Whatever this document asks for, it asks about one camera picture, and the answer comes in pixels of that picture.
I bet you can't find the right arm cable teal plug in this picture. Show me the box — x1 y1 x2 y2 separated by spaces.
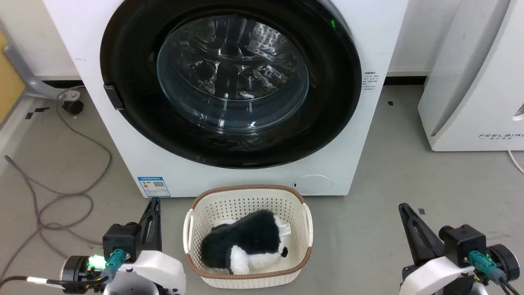
468 250 524 295

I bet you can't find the white air purifier appliance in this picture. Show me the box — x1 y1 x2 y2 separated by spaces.
418 0 524 152

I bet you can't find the left arm cable teal plug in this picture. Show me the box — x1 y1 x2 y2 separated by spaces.
0 248 126 289

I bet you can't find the blue energy label sticker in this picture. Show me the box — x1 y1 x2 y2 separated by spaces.
137 177 171 198

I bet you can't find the grey floor cable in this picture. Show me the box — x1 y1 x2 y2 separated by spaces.
0 86 113 283

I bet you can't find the white text warning sticker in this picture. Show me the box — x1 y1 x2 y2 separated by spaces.
362 72 380 91

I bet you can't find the yellow wooden panel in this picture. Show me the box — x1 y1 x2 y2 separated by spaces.
0 31 27 125

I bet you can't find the black caster wheel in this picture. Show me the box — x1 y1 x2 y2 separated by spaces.
61 100 85 115

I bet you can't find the cream perforated laundry basket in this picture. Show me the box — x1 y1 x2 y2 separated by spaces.
183 185 314 289

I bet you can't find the white thin floor cable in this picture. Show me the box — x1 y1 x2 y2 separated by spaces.
508 150 524 174

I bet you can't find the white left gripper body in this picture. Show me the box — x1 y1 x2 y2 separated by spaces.
103 250 187 295

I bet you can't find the grey metal furniture leg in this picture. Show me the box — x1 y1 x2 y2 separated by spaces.
3 43 81 101

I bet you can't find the black round washing machine door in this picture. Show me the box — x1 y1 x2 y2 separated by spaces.
99 0 363 169

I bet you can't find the arm cable teal plug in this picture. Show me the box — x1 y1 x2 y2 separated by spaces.
0 248 126 289
468 250 524 295

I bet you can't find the black and white plush toy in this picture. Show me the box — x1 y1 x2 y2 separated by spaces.
200 209 292 275

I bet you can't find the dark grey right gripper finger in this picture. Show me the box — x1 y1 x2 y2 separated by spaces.
398 203 446 265

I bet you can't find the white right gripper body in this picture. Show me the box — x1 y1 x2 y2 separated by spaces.
399 256 477 295

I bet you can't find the round white filter cover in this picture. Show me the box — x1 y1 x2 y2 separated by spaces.
292 175 333 195

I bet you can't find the white washing machine body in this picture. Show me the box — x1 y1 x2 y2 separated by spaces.
43 0 409 198

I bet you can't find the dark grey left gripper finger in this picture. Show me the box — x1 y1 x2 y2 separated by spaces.
138 197 163 252

